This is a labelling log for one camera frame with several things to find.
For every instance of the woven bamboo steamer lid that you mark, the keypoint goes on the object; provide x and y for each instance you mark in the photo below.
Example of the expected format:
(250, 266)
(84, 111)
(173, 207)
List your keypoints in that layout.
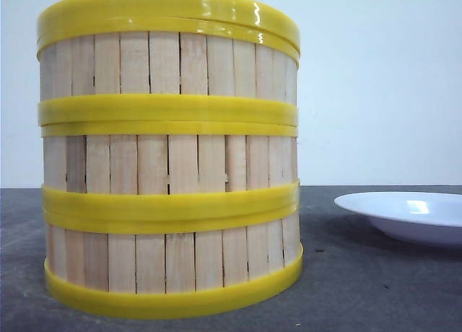
(247, 20)

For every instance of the front bamboo steamer basket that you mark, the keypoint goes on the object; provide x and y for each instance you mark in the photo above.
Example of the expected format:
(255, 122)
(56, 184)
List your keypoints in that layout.
(168, 256)

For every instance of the white plate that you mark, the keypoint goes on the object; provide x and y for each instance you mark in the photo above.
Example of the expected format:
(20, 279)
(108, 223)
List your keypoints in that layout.
(414, 217)

